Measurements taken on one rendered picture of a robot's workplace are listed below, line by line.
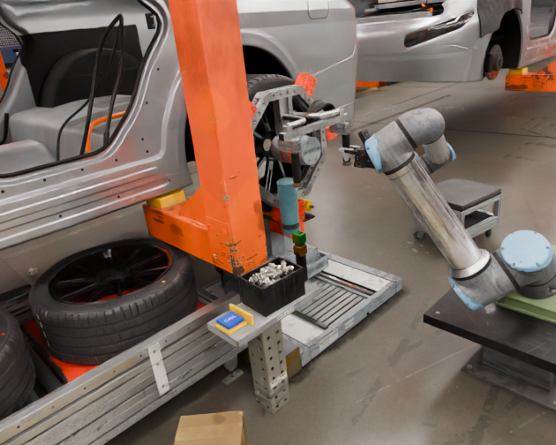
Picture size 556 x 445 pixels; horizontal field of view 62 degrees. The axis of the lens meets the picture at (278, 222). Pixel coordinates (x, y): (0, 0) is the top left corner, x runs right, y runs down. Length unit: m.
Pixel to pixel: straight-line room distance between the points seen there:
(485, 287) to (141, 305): 1.23
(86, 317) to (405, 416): 1.23
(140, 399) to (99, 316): 0.33
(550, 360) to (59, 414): 1.58
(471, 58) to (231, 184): 3.26
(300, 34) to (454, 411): 1.90
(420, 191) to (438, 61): 2.97
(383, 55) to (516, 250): 3.12
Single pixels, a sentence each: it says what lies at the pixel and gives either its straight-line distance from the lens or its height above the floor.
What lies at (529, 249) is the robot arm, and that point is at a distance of 1.75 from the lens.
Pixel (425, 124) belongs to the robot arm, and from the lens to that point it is 1.55.
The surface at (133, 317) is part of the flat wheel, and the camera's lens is 1.83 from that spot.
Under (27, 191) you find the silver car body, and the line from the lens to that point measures 1.92.
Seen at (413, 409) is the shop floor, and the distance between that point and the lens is 1.96.
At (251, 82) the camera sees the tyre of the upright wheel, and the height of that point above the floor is 1.16.
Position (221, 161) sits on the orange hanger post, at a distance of 1.61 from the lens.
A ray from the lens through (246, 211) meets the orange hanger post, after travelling 1.72.
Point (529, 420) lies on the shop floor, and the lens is 2.01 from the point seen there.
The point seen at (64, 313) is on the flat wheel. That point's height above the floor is 0.50.
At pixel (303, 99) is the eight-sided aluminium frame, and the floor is 1.05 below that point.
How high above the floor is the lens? 1.39
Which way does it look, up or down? 23 degrees down
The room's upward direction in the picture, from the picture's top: 6 degrees counter-clockwise
